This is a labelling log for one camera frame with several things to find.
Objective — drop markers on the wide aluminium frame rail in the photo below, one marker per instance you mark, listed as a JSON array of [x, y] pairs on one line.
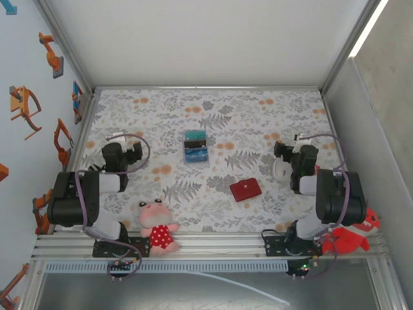
[[209, 248]]

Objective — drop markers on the blue wave-print credit card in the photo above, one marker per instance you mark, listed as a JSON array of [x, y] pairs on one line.
[[196, 155]]

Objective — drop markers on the red leather card holder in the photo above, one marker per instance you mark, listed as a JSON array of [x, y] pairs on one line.
[[245, 190]]

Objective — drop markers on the floral table mat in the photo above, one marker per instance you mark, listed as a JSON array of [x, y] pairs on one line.
[[161, 109]]

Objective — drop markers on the aluminium frame profile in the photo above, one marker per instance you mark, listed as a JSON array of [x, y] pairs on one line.
[[351, 42], [64, 42], [209, 88], [87, 119]]

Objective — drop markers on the black credit card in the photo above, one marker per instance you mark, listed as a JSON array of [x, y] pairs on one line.
[[195, 143]]

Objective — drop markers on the orange block sticker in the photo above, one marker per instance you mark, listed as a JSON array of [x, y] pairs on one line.
[[3, 172]]

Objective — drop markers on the thin white tube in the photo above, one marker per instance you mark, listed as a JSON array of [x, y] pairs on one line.
[[245, 285]]

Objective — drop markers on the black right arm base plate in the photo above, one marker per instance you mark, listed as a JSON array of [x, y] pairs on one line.
[[274, 245]]

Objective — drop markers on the black and white striped sock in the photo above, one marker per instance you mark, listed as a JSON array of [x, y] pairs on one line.
[[95, 168]]

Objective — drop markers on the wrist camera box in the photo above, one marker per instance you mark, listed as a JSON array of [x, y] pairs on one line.
[[297, 148], [119, 137]]

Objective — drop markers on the red shark plush toy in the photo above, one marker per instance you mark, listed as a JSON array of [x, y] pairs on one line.
[[351, 239]]

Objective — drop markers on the white light strip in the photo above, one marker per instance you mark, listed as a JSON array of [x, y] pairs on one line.
[[368, 29]]

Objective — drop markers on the orange gripper claw sticker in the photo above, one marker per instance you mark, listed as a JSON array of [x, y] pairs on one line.
[[17, 103]]

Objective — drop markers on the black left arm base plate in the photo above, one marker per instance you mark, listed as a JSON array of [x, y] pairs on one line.
[[138, 247]]

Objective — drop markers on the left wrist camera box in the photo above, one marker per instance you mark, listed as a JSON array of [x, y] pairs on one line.
[[119, 137]]

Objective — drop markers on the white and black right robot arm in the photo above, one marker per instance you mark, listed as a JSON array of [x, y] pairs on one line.
[[338, 200]]

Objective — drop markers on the pink plush toy, dotted dress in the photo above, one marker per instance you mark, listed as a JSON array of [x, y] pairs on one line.
[[158, 232]]

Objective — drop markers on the plain teal credit card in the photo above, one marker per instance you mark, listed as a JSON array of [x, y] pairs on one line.
[[195, 134]]

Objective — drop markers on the blue and orange sticker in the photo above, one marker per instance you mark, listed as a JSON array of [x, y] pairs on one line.
[[76, 97]]

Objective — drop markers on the blue wall sticker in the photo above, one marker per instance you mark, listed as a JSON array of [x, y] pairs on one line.
[[9, 8]]

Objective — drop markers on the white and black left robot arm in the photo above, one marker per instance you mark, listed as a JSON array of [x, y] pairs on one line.
[[71, 206]]

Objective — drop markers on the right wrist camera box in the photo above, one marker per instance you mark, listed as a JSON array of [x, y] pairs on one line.
[[297, 148]]

